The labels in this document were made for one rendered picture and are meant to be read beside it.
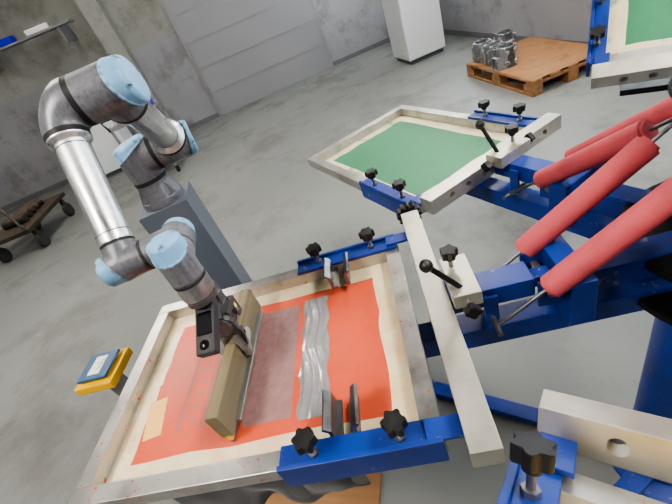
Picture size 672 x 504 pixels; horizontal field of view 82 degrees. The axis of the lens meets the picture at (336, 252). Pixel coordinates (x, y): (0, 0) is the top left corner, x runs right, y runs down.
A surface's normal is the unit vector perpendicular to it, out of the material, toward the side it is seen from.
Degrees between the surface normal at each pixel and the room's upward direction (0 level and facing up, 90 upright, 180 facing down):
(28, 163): 90
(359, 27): 90
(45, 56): 90
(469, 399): 0
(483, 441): 0
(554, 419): 58
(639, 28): 32
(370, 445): 0
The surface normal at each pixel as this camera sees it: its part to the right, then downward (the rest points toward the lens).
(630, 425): -0.04, -0.99
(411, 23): 0.24, 0.52
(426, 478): -0.33, -0.75
